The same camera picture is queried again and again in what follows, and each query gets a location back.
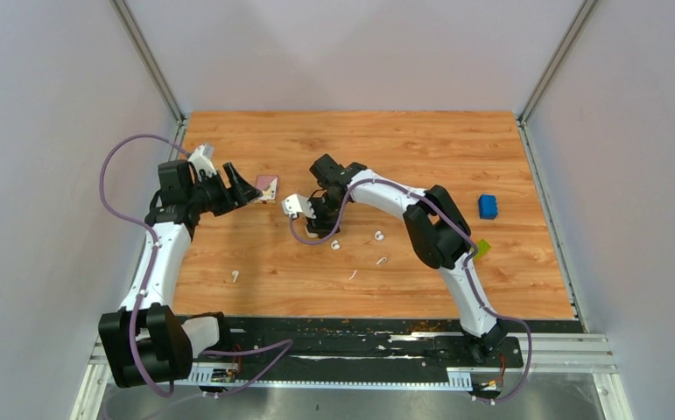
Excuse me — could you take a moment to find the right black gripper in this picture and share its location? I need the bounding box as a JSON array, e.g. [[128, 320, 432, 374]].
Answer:
[[300, 192, 348, 238]]

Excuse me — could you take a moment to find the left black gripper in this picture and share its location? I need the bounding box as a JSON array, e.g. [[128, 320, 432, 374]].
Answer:
[[187, 162, 263, 217]]

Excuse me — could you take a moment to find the white slotted cable duct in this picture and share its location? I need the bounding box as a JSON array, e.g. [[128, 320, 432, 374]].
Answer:
[[188, 368, 474, 392]]

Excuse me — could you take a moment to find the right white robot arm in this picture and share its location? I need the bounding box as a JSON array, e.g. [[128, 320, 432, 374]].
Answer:
[[284, 154, 507, 366]]

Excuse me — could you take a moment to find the blue object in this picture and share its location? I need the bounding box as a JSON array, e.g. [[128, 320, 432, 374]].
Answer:
[[477, 194, 499, 220]]

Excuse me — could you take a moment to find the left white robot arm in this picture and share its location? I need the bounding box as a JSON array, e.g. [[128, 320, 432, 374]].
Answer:
[[98, 159, 261, 388]]

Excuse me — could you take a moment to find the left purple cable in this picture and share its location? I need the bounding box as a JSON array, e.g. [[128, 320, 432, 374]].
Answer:
[[99, 134, 295, 399]]

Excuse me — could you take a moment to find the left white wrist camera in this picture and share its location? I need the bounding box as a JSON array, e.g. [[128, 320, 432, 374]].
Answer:
[[187, 143, 217, 180]]

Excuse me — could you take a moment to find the playing card box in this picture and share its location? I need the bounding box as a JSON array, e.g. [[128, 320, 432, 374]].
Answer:
[[255, 175, 279, 204]]

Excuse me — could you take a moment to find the green building block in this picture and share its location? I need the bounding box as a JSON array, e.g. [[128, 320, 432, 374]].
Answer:
[[474, 239, 491, 260]]

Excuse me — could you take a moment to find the purple cable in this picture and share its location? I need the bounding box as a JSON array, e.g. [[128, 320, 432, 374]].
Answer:
[[99, 134, 295, 399], [288, 178, 533, 405]]

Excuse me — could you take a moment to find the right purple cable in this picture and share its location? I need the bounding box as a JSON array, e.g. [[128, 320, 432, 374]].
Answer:
[[288, 178, 533, 405]]

